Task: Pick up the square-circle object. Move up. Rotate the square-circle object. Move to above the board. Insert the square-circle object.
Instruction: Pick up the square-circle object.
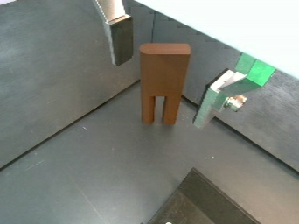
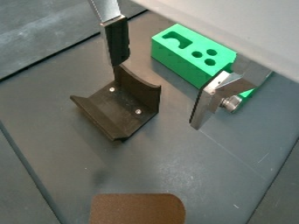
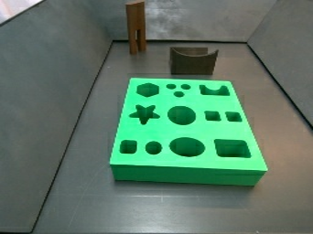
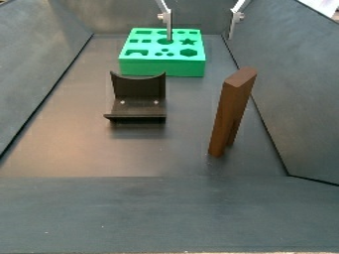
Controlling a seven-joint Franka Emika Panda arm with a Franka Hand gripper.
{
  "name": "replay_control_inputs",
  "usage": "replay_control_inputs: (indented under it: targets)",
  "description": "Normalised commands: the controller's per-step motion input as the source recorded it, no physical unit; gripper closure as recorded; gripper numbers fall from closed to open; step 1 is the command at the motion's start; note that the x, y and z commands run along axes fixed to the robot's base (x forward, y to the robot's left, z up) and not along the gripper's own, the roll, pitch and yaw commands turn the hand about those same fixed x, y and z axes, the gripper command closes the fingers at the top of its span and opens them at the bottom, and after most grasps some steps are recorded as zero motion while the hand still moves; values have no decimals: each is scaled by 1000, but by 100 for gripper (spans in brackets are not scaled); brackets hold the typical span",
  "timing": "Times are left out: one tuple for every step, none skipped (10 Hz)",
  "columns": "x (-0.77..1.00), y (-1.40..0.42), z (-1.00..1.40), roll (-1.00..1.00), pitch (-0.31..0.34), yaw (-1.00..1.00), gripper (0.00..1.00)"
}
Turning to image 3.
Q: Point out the brown square-circle peg object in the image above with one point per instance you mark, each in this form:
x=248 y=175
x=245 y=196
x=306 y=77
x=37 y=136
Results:
x=136 y=25

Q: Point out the green shape-sorting board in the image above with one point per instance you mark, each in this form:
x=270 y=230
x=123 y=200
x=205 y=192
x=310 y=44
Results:
x=183 y=133

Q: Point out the dark grey curved holder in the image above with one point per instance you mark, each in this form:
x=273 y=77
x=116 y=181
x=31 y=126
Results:
x=193 y=61

